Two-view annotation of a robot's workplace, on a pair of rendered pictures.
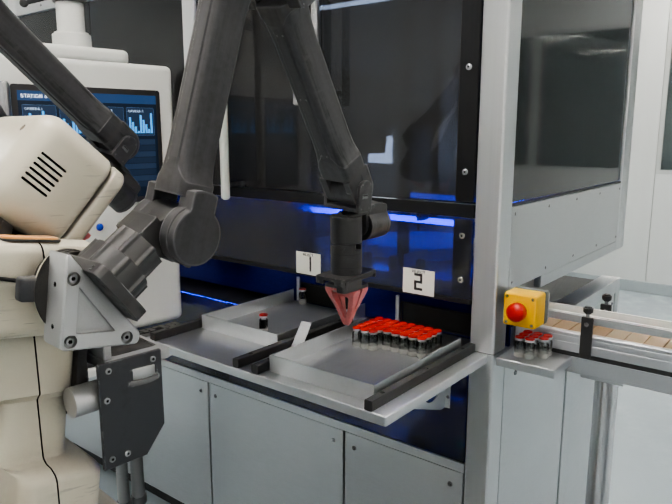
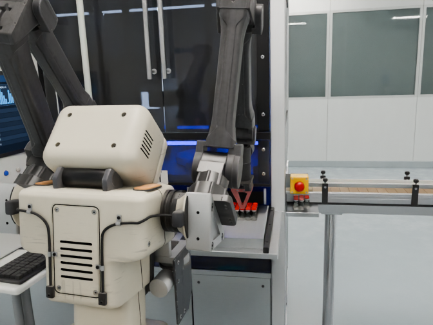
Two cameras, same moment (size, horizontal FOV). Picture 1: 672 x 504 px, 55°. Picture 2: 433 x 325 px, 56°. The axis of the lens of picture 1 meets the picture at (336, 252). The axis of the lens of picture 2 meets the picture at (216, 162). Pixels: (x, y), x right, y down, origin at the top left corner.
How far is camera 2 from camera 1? 63 cm
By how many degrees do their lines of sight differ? 27
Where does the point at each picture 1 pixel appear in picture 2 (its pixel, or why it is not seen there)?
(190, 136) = (232, 112)
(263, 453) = not seen: hidden behind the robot
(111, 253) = (218, 187)
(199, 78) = (233, 78)
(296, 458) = (155, 299)
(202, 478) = not seen: outside the picture
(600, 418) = (330, 233)
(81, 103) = (76, 89)
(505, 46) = (283, 46)
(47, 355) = (144, 261)
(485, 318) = (279, 192)
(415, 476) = (241, 287)
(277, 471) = not seen: hidden behind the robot
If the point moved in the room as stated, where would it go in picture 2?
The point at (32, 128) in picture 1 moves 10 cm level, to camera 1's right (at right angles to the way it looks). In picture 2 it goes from (136, 115) to (183, 111)
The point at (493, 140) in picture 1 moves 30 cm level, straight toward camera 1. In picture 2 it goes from (279, 97) to (316, 100)
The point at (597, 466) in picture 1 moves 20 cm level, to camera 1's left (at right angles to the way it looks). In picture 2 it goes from (330, 256) to (294, 267)
